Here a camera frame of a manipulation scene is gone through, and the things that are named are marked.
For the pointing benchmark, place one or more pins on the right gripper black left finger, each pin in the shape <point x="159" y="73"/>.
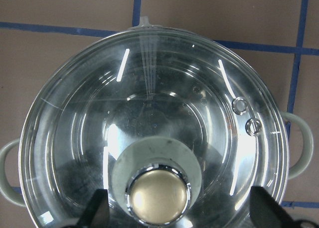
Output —
<point x="97" y="212"/>

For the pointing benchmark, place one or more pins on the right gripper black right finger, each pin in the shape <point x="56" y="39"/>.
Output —
<point x="265" y="212"/>

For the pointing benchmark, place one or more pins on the glass pot lid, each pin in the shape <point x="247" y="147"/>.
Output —
<point x="144" y="100"/>

